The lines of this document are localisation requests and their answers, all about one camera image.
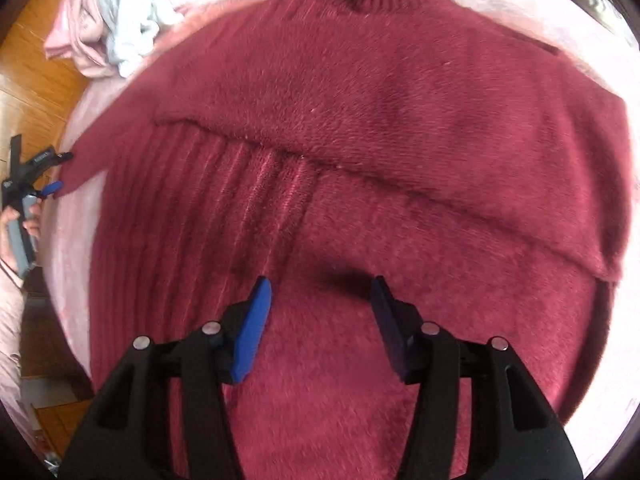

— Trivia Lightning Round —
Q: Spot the dark red knit sweater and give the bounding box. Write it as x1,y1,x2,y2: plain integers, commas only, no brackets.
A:
62,0,631,479

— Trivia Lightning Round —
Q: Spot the person's pink sleeve forearm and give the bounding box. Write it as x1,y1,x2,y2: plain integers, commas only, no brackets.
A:
0,261,38,452

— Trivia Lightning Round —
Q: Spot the pink folded clothes pile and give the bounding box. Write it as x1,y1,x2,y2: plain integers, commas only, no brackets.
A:
43,0,116,78

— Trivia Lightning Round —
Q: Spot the person's left hand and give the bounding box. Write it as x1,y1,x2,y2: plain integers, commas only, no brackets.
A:
1,198,42,278

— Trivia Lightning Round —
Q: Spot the pink floral bedspread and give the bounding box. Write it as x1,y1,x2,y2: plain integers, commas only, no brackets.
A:
40,0,639,474

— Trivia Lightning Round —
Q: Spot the orange wooden wardrobe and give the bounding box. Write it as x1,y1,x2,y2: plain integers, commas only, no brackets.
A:
1,0,88,174

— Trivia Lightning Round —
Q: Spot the light blue white garment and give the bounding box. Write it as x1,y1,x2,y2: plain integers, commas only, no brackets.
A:
98,0,183,78

